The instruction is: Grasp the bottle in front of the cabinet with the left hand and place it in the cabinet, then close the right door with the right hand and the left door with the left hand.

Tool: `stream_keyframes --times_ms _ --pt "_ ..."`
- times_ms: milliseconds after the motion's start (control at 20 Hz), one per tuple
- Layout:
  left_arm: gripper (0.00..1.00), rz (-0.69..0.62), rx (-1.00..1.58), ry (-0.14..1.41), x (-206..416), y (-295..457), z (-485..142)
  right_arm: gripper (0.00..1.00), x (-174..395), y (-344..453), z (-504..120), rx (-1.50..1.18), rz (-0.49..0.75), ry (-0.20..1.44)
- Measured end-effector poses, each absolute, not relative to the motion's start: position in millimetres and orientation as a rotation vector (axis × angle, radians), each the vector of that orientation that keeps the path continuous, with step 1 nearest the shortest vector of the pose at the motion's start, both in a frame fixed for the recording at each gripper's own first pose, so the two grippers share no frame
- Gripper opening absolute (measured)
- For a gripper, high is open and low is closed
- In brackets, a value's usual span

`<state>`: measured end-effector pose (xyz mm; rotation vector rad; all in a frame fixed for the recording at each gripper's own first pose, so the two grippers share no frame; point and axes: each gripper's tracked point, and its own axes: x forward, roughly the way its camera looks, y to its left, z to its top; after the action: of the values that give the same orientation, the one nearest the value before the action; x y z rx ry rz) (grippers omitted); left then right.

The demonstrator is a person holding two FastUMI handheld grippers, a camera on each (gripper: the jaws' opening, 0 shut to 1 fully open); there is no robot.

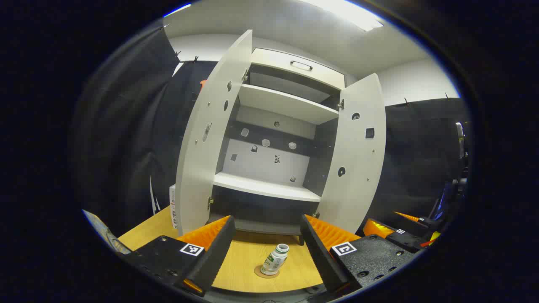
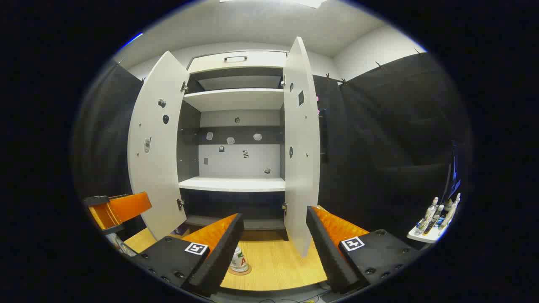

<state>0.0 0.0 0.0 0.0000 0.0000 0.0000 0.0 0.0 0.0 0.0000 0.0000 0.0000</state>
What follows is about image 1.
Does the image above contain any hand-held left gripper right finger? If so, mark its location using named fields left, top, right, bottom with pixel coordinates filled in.
left=300, top=214, right=417, bottom=301

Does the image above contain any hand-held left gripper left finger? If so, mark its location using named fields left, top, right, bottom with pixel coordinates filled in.
left=120, top=215, right=236, bottom=297

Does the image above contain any white plastic bottle green ring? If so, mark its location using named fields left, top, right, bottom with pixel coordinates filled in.
left=260, top=243, right=289, bottom=276

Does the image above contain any white cabinet door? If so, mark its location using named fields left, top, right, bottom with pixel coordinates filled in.
left=175, top=29, right=253, bottom=236
left=316, top=73, right=387, bottom=234

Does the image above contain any round brown coaster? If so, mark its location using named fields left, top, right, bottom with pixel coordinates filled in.
left=254, top=264, right=282, bottom=279

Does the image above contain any white printed cardboard box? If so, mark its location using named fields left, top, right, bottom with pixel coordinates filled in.
left=169, top=184, right=179, bottom=230

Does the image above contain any white cabinet body with shelves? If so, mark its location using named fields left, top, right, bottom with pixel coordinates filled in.
left=208, top=48, right=347, bottom=246

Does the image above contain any grey printed board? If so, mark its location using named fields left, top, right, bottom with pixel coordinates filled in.
left=82, top=209, right=131, bottom=255

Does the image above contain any ceiling light panel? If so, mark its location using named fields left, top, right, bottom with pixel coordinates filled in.
left=163, top=3, right=192, bottom=18

